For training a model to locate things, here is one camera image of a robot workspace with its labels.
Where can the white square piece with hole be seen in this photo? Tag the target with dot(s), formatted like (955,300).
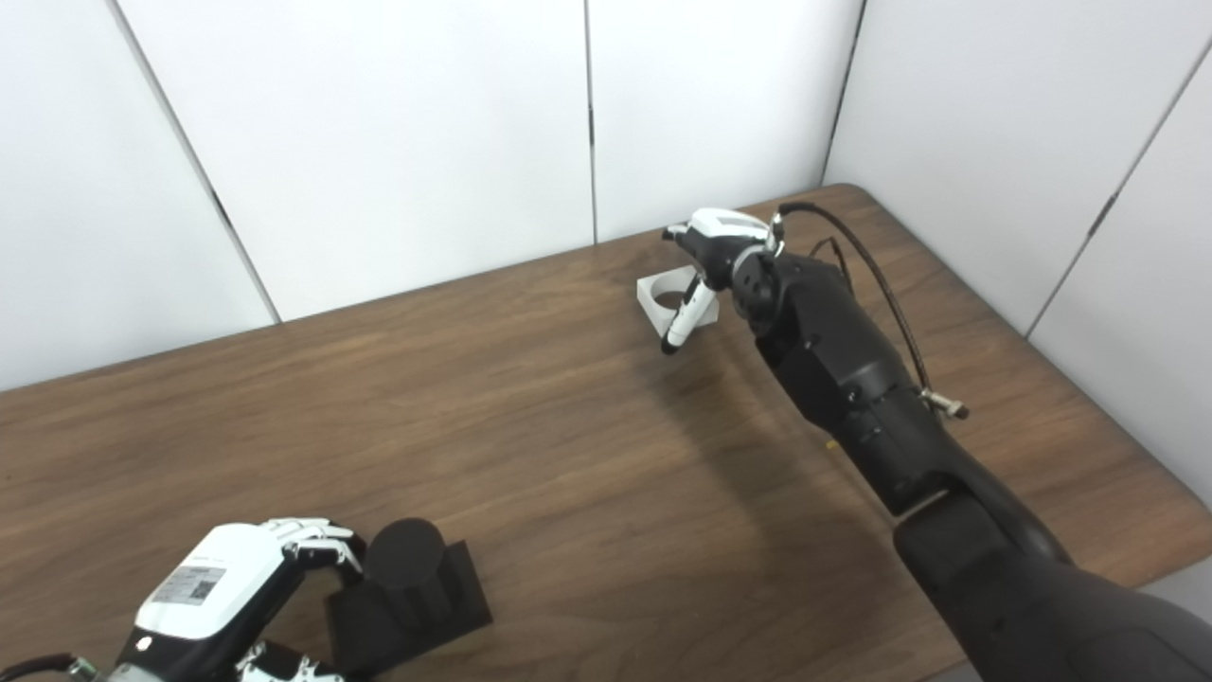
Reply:
(653,296)

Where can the black peg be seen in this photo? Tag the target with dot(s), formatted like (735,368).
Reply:
(407,587)

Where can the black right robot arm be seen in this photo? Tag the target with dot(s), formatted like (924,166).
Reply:
(871,398)

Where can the white and black right hand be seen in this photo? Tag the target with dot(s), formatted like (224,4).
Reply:
(720,237)

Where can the white and black left hand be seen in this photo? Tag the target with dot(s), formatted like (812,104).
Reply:
(208,587)

